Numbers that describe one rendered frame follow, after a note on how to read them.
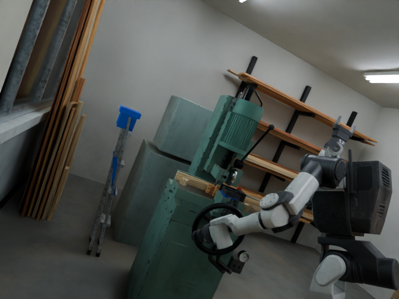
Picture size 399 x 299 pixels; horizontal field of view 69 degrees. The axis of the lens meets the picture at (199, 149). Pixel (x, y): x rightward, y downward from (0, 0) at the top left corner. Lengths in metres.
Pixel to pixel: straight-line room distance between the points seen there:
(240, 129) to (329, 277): 0.87
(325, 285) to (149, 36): 3.37
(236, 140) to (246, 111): 0.18
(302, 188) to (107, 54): 3.21
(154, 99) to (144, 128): 0.40
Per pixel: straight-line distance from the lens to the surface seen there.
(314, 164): 1.25
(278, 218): 1.13
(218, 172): 1.79
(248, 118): 1.74
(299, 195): 1.15
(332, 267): 1.41
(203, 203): 1.70
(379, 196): 1.38
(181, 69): 4.03
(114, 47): 3.95
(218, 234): 1.24
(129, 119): 2.21
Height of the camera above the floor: 1.29
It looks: 5 degrees down
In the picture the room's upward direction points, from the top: 23 degrees clockwise
